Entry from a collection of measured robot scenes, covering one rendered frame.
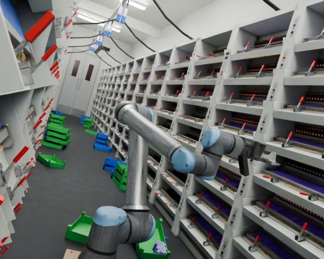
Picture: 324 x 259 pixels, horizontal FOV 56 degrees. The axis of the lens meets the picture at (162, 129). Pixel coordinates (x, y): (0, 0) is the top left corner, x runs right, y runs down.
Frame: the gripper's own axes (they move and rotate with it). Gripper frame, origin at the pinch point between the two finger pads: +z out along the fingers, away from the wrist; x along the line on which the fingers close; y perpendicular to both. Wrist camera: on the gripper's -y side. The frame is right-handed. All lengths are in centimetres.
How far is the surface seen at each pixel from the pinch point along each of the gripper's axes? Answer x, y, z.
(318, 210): -17.9, -12.9, 17.3
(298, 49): 27, 65, 15
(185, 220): 96, -68, 22
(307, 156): -3.5, 8.3, 15.9
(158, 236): 76, -77, -6
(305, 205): -10.7, -13.1, 17.4
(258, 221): 14.7, -32.5, 17.9
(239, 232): 30, -46, 21
